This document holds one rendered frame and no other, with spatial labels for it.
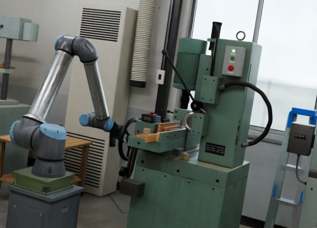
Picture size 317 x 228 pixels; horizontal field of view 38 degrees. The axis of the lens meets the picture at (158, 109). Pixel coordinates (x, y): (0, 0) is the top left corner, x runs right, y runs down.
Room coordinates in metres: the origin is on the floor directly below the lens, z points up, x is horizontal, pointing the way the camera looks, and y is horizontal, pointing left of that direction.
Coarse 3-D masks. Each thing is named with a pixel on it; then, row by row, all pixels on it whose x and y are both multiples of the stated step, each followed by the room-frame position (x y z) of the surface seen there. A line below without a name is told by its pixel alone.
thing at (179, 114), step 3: (177, 108) 2.84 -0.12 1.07; (174, 111) 2.80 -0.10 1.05; (177, 111) 2.79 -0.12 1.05; (180, 111) 2.79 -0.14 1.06; (183, 111) 2.78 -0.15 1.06; (186, 111) 2.77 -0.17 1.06; (189, 111) 2.76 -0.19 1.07; (174, 114) 2.80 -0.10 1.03; (177, 114) 2.79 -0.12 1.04; (180, 114) 2.78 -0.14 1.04; (183, 114) 2.78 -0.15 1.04; (186, 114) 2.77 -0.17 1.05; (174, 117) 2.80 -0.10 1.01; (177, 117) 2.79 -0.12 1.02; (180, 117) 2.78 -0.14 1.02; (183, 117) 2.77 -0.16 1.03; (180, 120) 2.78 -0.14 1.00; (183, 120) 2.77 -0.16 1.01
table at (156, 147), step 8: (128, 136) 2.58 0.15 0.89; (136, 136) 2.57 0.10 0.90; (192, 136) 2.89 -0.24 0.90; (200, 136) 3.02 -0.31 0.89; (128, 144) 2.58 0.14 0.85; (136, 144) 2.55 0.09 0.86; (144, 144) 2.53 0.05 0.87; (152, 144) 2.51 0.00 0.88; (160, 144) 2.49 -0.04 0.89; (168, 144) 2.58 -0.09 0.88; (176, 144) 2.68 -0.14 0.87; (184, 144) 2.79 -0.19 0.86; (192, 144) 2.91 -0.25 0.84; (160, 152) 2.50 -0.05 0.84
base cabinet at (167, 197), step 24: (144, 168) 2.66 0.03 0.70; (144, 192) 2.65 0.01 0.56; (168, 192) 2.58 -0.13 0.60; (192, 192) 2.52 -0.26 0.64; (216, 192) 2.46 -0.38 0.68; (240, 192) 2.72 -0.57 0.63; (144, 216) 2.64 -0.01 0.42; (168, 216) 2.57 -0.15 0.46; (192, 216) 2.51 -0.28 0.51; (216, 216) 2.45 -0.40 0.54; (240, 216) 2.81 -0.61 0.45
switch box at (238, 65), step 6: (228, 48) 2.53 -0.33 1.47; (234, 48) 2.52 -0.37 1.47; (240, 48) 2.50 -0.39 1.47; (228, 54) 2.53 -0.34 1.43; (240, 54) 2.50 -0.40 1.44; (228, 60) 2.53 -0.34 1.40; (234, 60) 2.51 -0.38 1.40; (240, 60) 2.50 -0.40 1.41; (228, 66) 2.53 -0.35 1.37; (234, 66) 2.51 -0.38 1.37; (240, 66) 2.50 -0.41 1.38; (222, 72) 2.54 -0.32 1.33; (234, 72) 2.51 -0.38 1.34; (240, 72) 2.51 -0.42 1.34
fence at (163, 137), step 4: (164, 132) 2.52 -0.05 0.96; (168, 132) 2.56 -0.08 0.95; (172, 132) 2.61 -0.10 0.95; (176, 132) 2.66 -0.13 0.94; (180, 132) 2.71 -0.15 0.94; (184, 132) 2.77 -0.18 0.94; (188, 132) 2.82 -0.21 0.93; (160, 136) 2.49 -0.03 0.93; (164, 136) 2.52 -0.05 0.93; (168, 136) 2.57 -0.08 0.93; (172, 136) 2.61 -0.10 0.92; (176, 136) 2.67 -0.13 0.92; (180, 136) 2.72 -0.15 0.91; (184, 136) 2.77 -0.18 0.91; (188, 136) 2.83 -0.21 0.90; (160, 140) 2.49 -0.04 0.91; (164, 140) 2.52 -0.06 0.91; (168, 140) 2.57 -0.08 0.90
